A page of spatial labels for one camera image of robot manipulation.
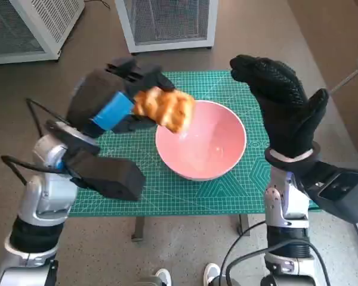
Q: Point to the pink bowl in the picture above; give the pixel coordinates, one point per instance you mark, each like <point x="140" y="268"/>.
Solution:
<point x="214" y="143"/>

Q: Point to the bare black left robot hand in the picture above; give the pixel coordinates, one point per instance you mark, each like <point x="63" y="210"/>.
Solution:
<point x="92" y="95"/>

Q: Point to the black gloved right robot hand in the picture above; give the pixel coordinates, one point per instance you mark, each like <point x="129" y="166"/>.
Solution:
<point x="286" y="113"/>

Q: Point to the black metal table leg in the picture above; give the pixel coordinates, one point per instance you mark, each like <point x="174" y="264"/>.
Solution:
<point x="243" y="225"/>
<point x="138" y="228"/>

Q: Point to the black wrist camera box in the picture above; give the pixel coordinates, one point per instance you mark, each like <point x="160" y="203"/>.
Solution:
<point x="340" y="190"/>
<point x="113" y="178"/>

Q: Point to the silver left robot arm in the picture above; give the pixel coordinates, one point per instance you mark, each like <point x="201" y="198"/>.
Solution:
<point x="47" y="190"/>

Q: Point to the small white mesh cabinet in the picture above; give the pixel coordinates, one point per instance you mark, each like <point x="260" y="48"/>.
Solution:
<point x="167" y="24"/>

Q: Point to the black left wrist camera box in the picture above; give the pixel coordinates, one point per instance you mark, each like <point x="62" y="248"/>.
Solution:
<point x="113" y="178"/>

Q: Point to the green cutting mat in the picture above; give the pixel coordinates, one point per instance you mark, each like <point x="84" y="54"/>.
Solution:
<point x="203" y="83"/>

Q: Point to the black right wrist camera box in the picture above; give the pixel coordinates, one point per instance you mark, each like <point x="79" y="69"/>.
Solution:
<point x="340" y="190"/>

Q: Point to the braided oblong toy bread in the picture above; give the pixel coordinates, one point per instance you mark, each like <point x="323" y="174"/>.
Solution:
<point x="167" y="107"/>

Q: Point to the large white mesh cabinet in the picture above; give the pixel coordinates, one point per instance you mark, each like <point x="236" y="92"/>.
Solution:
<point x="32" y="26"/>

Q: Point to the white shoe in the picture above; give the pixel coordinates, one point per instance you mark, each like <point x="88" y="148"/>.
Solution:
<point x="163" y="277"/>
<point x="211" y="274"/>

